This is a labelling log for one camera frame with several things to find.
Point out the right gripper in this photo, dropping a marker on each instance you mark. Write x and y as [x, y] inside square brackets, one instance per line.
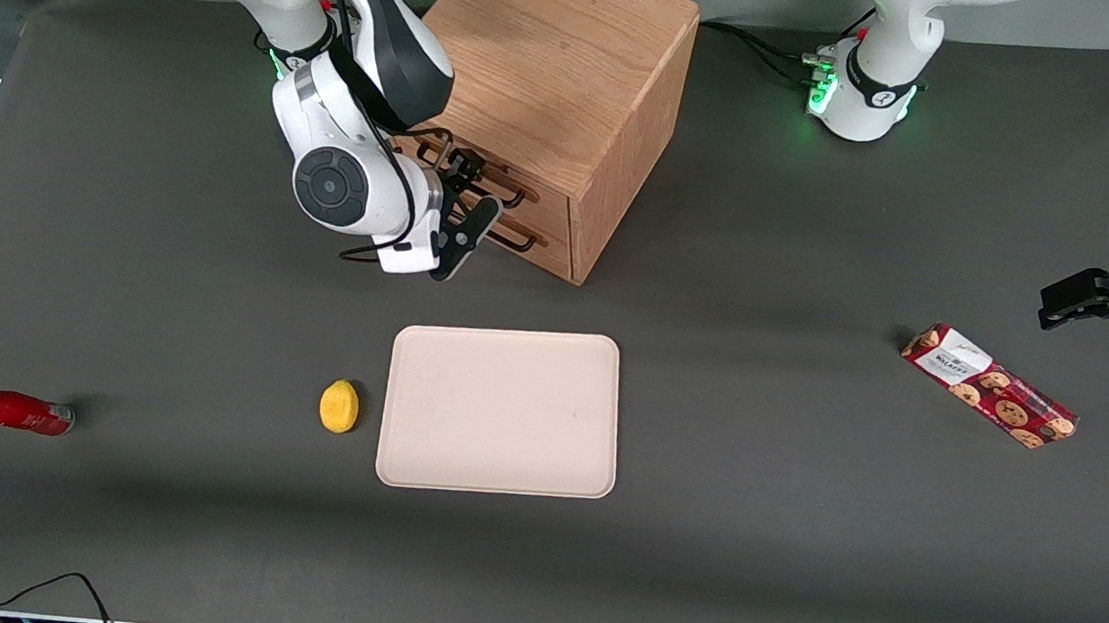
[453, 179]

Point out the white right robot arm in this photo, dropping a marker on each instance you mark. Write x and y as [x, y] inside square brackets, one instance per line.
[325, 186]

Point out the wooden drawer cabinet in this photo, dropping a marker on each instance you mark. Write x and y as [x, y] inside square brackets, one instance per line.
[557, 51]

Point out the red cookie box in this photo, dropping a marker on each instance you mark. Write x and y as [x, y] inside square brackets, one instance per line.
[994, 390]

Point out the beige rectangular tray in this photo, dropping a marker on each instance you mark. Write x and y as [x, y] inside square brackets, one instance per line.
[500, 412]

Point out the yellow lemon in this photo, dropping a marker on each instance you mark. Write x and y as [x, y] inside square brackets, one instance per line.
[339, 407]

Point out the red bottle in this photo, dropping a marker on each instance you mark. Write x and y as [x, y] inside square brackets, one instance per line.
[14, 411]

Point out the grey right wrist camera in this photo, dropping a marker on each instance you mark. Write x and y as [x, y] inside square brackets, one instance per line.
[465, 239]

